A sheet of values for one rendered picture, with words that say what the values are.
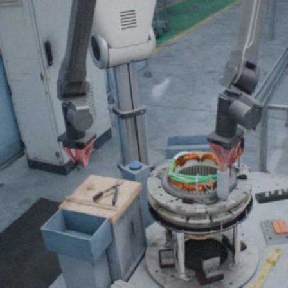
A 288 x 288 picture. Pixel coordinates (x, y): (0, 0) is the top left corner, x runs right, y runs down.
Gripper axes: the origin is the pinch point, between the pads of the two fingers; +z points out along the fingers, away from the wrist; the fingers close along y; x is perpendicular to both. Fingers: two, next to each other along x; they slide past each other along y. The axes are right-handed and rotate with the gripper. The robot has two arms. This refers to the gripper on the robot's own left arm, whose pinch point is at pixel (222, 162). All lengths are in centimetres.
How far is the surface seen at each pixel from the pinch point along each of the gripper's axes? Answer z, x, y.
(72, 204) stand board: 18.5, 38.6, -20.0
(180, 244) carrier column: 27.4, 7.5, -7.5
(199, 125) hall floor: 125, 139, 254
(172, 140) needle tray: 18, 36, 33
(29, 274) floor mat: 131, 125, 17
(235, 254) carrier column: 34.7, -5.5, 5.8
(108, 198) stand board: 17.6, 30.9, -12.3
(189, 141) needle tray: 18, 30, 36
